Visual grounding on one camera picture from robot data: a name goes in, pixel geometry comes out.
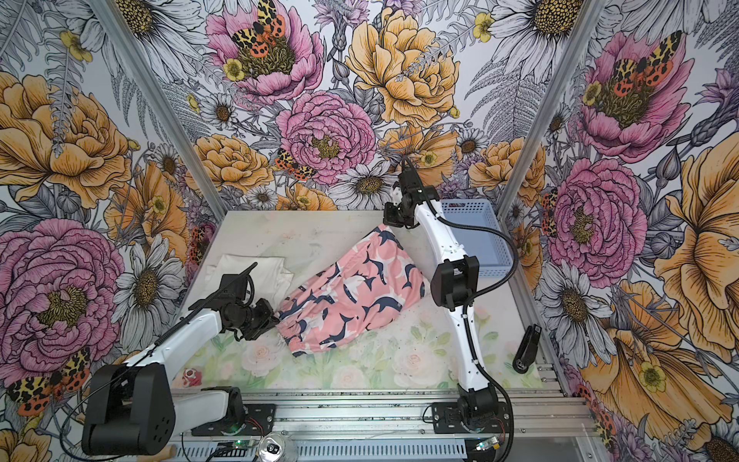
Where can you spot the black clip on frame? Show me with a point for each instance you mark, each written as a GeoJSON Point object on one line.
{"type": "Point", "coordinates": [527, 352]}

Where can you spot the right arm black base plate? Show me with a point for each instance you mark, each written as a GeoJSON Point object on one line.
{"type": "Point", "coordinates": [449, 418]}

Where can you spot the pink patterned garment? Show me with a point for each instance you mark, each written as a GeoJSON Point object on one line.
{"type": "Point", "coordinates": [364, 290]}

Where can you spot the left aluminium corner post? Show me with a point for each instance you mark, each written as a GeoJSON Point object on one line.
{"type": "Point", "coordinates": [115, 26]}

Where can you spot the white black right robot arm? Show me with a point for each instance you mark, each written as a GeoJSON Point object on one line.
{"type": "Point", "coordinates": [453, 286]}

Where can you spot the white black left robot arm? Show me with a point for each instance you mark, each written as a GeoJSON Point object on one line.
{"type": "Point", "coordinates": [132, 409]}

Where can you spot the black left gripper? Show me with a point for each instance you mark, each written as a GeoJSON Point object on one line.
{"type": "Point", "coordinates": [267, 321]}

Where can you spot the light blue perforated laundry basket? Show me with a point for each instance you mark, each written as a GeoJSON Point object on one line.
{"type": "Point", "coordinates": [492, 252]}

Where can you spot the aluminium corner post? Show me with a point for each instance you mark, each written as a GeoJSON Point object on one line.
{"type": "Point", "coordinates": [115, 26]}
{"type": "Point", "coordinates": [575, 48]}

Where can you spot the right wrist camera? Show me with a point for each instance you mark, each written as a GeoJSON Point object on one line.
{"type": "Point", "coordinates": [410, 184]}

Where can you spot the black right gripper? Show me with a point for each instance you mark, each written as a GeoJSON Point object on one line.
{"type": "Point", "coordinates": [391, 218]}

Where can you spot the grey slotted cable duct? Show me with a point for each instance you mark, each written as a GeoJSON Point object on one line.
{"type": "Point", "coordinates": [344, 450]}

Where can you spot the right aluminium corner post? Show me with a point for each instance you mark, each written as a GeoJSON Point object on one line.
{"type": "Point", "coordinates": [575, 48]}

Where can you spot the white t-shirt with robot print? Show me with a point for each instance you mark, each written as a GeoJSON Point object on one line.
{"type": "Point", "coordinates": [271, 278]}

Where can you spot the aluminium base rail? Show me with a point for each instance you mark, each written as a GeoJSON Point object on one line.
{"type": "Point", "coordinates": [354, 415]}

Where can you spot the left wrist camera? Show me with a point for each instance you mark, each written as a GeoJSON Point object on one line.
{"type": "Point", "coordinates": [233, 289]}

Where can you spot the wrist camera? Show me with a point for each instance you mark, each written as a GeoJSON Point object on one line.
{"type": "Point", "coordinates": [233, 289]}
{"type": "Point", "coordinates": [410, 184]}

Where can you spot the silver round can top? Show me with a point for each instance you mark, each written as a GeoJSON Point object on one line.
{"type": "Point", "coordinates": [276, 447]}

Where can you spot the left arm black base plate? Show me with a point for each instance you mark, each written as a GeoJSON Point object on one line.
{"type": "Point", "coordinates": [256, 420]}

